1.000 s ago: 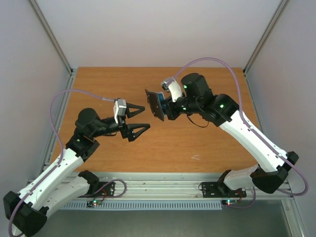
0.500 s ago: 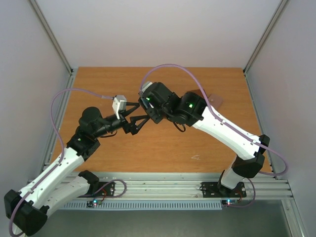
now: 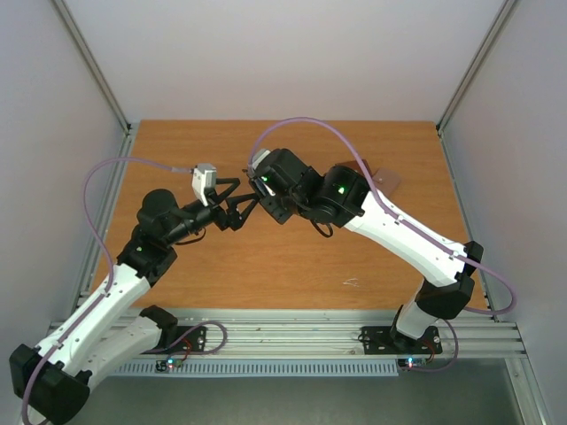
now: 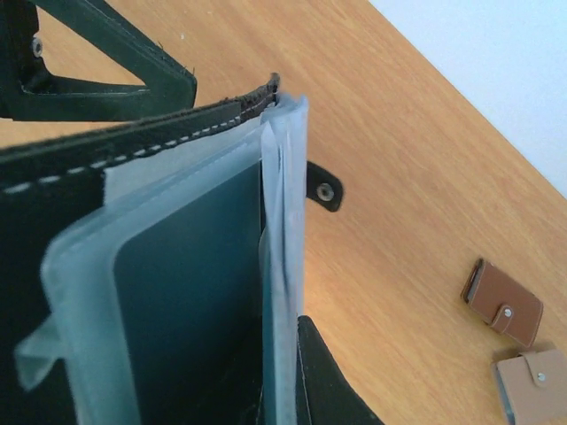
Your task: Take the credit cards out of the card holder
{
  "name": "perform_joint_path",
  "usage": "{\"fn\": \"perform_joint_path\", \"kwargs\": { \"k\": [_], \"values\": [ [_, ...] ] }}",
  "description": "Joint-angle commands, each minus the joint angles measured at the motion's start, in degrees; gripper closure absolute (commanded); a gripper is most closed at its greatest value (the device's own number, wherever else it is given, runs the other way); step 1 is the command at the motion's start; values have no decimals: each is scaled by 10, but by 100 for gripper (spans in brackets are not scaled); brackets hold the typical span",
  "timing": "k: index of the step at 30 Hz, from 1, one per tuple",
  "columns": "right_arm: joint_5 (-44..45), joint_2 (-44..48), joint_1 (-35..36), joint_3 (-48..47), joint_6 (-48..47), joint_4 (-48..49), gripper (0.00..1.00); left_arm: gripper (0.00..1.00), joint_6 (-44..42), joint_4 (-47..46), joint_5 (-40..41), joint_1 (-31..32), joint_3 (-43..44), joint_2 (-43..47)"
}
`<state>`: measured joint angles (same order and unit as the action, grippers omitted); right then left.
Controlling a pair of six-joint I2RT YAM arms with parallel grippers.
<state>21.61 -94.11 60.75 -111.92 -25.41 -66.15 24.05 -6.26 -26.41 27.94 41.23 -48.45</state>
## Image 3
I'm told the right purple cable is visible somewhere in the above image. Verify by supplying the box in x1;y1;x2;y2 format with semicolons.
247;117;518;316

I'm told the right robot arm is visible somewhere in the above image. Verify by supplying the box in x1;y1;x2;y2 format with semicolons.
250;149;484;352

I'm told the right corner aluminium post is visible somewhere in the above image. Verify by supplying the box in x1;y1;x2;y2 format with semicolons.
436;0;520;138

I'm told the purple cable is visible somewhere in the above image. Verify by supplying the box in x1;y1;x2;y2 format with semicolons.
19;158;196;425
247;117;518;316

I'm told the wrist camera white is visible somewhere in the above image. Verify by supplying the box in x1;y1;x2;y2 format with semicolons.
248;148;271;173
191;163;217;206

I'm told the left corner aluminium post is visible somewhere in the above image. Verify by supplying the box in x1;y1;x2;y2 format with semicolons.
50;0;132;135

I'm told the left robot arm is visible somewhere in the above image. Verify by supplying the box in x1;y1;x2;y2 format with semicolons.
9;177;258;424

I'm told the beige card holder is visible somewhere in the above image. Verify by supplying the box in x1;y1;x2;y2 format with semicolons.
372;167;401;197

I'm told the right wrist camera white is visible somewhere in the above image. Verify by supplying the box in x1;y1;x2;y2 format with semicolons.
248;148;271;173

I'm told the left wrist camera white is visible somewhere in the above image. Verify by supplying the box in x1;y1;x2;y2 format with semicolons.
191;163;217;206

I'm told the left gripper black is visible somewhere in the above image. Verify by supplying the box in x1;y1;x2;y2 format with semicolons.
165;177;261;246

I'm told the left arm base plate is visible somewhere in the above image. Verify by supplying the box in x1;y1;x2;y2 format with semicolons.
144;326;207;355

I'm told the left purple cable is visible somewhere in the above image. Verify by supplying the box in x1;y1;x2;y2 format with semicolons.
19;158;196;425

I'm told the aluminium rail frame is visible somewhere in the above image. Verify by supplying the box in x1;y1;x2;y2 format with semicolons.
48;307;528;359

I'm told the corner aluminium post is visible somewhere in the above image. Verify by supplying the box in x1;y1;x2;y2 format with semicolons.
50;0;132;135
436;0;520;138

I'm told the grey slotted cable duct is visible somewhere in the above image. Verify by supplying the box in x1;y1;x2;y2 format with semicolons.
112;359;398;379

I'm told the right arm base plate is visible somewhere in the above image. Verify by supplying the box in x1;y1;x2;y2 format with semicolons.
358;326;443;355

